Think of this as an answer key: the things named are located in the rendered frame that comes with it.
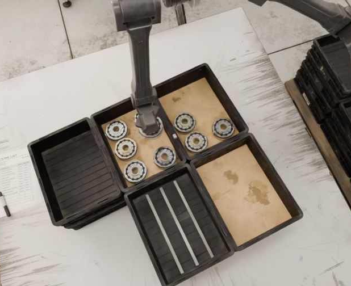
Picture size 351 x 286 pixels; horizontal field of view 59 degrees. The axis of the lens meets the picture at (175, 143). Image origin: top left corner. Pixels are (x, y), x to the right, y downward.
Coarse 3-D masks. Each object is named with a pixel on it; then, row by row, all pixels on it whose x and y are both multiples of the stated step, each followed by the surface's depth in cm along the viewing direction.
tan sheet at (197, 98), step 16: (176, 96) 151; (192, 96) 150; (208, 96) 150; (176, 112) 148; (192, 112) 147; (208, 112) 147; (224, 112) 146; (208, 128) 144; (224, 128) 143; (208, 144) 141
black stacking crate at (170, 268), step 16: (176, 176) 135; (144, 192) 133; (160, 192) 135; (176, 192) 134; (192, 192) 134; (144, 208) 133; (160, 208) 132; (176, 208) 132; (192, 208) 131; (144, 224) 130; (176, 224) 130; (192, 224) 129; (208, 224) 129; (160, 240) 128; (176, 240) 127; (192, 240) 127; (208, 240) 126; (224, 240) 119; (160, 256) 125; (208, 256) 124; (176, 272) 123
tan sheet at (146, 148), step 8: (128, 112) 150; (128, 120) 148; (104, 128) 147; (128, 128) 147; (136, 128) 146; (128, 136) 145; (136, 136) 145; (160, 136) 144; (112, 144) 144; (144, 144) 143; (152, 144) 143; (160, 144) 143; (168, 144) 142; (144, 152) 142; (152, 152) 141; (120, 160) 141; (144, 160) 140; (152, 160) 140; (120, 168) 140; (152, 168) 139; (128, 184) 137
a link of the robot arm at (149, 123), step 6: (132, 96) 103; (156, 96) 105; (132, 102) 105; (138, 108) 107; (144, 108) 107; (150, 108) 107; (144, 114) 106; (150, 114) 106; (144, 120) 105; (150, 120) 106; (144, 126) 107; (150, 126) 106; (156, 126) 107; (144, 132) 109; (150, 132) 111
